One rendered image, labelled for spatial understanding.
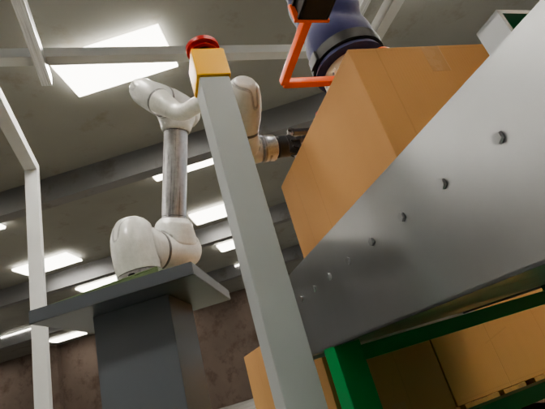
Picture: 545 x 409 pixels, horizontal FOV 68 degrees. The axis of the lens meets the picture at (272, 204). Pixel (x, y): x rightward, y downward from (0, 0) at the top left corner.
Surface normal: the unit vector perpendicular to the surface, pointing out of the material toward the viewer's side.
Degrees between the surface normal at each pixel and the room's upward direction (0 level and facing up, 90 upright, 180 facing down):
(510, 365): 90
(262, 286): 90
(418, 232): 90
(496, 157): 90
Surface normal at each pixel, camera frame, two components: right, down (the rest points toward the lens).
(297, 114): -0.12, -0.37
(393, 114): 0.21, -0.44
